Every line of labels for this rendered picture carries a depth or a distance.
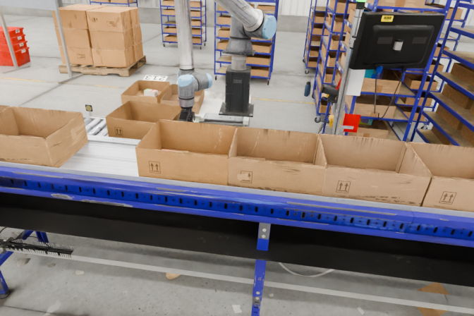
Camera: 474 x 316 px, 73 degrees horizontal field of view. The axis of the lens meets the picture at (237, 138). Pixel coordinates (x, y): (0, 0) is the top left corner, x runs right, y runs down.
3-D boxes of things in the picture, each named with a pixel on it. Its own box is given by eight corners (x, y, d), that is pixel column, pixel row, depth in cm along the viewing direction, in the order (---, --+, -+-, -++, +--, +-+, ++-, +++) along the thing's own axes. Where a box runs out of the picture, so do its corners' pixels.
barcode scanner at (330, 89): (317, 96, 210) (321, 82, 205) (334, 101, 210) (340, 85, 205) (318, 100, 204) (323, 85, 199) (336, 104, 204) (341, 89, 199)
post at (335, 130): (339, 147, 219) (369, 9, 177) (340, 150, 214) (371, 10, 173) (321, 145, 220) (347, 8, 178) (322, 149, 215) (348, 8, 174)
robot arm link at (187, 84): (198, 76, 178) (184, 80, 172) (198, 97, 184) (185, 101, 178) (187, 73, 184) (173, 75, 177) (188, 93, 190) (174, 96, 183)
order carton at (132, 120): (186, 130, 214) (185, 106, 206) (168, 151, 189) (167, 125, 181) (132, 122, 221) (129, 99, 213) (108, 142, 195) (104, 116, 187)
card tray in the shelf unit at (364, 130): (341, 117, 296) (343, 107, 291) (374, 120, 292) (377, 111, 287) (347, 137, 260) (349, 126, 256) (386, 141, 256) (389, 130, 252)
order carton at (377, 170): (396, 171, 154) (405, 140, 146) (419, 211, 128) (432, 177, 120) (313, 163, 158) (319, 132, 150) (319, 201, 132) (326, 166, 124)
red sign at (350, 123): (356, 132, 212) (360, 114, 206) (356, 132, 212) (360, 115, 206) (331, 130, 214) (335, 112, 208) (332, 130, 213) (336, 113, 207)
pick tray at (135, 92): (171, 92, 277) (170, 81, 272) (158, 109, 243) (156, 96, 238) (138, 90, 278) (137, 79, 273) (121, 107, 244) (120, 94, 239)
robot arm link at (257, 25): (262, 20, 220) (183, -49, 161) (282, 22, 210) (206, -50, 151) (253, 41, 221) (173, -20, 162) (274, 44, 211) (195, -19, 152)
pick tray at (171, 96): (204, 96, 272) (204, 84, 267) (198, 114, 238) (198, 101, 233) (171, 94, 272) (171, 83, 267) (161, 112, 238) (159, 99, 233)
